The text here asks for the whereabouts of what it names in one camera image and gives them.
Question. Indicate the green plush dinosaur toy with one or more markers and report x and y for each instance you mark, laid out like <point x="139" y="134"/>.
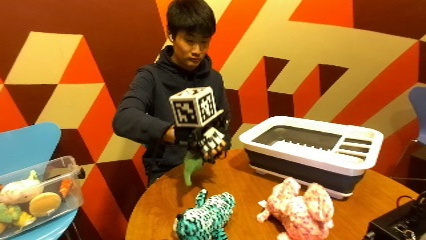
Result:
<point x="192" y="168"/>

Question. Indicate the small white marker plate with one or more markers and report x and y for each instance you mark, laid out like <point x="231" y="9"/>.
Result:
<point x="211" y="138"/>

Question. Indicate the white cube with black markers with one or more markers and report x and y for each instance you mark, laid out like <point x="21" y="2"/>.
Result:
<point x="195" y="106"/>

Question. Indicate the teal striped plush toy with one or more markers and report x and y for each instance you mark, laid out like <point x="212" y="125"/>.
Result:
<point x="207" y="215"/>

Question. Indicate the white and grey dish rack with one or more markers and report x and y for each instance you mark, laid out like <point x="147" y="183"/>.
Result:
<point x="311" y="150"/>

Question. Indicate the the person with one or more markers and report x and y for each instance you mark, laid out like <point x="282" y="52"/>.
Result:
<point x="147" y="100"/>

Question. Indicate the pink spotted plush toy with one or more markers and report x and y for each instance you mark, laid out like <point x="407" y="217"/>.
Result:
<point x="302" y="210"/>

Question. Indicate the orange carrot plush toy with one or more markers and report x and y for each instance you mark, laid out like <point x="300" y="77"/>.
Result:
<point x="66" y="187"/>

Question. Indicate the clear plastic storage bin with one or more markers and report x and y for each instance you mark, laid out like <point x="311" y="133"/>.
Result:
<point x="54" y="186"/>

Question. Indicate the tan burger plush toy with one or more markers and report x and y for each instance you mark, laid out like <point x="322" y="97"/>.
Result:
<point x="45" y="204"/>

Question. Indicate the blue chair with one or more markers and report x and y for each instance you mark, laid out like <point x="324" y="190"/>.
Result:
<point x="27" y="146"/>

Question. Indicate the white plush toy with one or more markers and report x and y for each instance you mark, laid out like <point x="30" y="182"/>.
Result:
<point x="21" y="191"/>

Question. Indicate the black electronic box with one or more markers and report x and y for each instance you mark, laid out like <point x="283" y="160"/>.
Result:
<point x="400" y="223"/>

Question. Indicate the yellow plush toy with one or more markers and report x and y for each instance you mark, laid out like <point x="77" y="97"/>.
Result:
<point x="25" y="220"/>

